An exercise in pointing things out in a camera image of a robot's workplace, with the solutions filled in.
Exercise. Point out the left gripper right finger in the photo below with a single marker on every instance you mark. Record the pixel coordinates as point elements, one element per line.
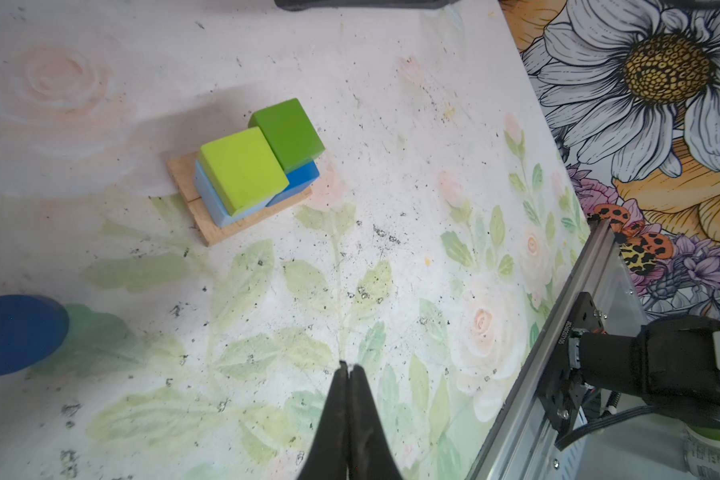
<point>370,457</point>

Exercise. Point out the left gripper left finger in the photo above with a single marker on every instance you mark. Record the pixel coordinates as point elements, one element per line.
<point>328,455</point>

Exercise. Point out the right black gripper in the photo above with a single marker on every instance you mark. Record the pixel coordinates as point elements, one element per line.
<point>301,5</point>

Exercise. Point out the dark green wooden cube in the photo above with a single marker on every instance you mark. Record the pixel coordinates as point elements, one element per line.
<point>290,134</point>

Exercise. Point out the lime green wooden cube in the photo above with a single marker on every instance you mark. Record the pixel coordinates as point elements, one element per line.
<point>243,170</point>

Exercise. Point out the dark blue wooden cube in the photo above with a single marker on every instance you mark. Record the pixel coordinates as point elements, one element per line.
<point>299,180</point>

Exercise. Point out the light blue wooden cube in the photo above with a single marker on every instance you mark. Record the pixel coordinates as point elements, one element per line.
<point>214,204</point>

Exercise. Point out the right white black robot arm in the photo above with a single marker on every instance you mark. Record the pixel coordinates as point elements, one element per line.
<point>501,149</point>

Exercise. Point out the dark blue wooden cylinder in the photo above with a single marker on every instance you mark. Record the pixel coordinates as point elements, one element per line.
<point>32,327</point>

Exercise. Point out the aluminium mounting rail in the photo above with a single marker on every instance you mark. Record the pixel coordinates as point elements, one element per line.
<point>521,444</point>

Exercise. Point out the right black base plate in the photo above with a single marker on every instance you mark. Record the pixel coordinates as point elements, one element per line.
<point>561,389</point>

